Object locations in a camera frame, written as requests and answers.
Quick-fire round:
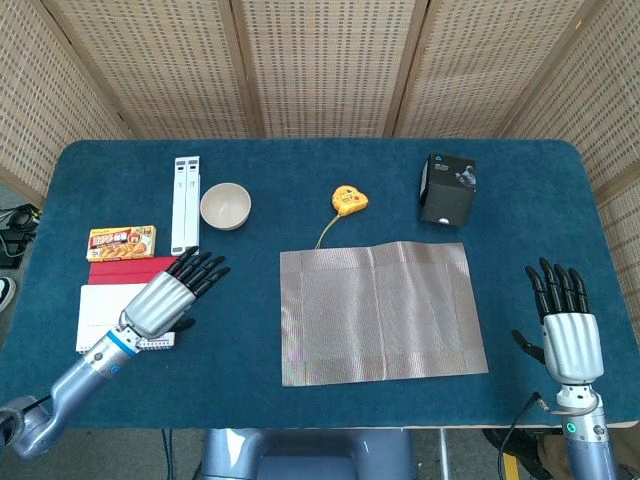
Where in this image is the white folding stand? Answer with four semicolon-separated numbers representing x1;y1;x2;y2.
170;156;202;257

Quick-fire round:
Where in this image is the brown woven placemat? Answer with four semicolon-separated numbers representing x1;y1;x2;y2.
279;240;489;387

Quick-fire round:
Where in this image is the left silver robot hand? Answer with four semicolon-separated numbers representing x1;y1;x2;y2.
119;247;232;340

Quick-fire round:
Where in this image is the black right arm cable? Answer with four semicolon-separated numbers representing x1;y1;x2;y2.
499;391;562;480

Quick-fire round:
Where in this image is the blue-grey robot torso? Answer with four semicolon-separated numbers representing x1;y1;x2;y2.
199;427;416;480

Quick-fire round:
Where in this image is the black cardboard box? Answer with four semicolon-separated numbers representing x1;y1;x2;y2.
418;152;477;227

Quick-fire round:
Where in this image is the thin black hanging cable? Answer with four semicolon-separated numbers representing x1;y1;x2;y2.
161;428;175;480

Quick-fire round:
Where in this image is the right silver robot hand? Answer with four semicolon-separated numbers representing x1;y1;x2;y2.
510;257;605;386

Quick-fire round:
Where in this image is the yellow curry box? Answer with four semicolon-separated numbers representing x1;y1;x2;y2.
86;224;158;263

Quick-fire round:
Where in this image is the black floor cable bundle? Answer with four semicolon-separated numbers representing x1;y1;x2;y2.
0;202;42;269

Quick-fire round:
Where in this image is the woven bamboo folding screen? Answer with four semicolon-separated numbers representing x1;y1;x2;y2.
0;0;640;331

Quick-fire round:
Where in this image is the white bowl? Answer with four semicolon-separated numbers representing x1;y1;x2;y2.
199;182;252;231

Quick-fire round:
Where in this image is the red spiral notebook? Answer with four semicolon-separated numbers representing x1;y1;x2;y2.
75;256;182;355

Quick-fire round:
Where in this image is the metal table leg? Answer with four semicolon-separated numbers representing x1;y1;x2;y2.
437;428;452;480

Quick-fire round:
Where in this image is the yellow tape measure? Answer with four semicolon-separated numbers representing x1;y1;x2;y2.
314;184;371;250

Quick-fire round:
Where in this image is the black and white shoe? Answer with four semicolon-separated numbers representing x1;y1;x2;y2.
0;277;17;314

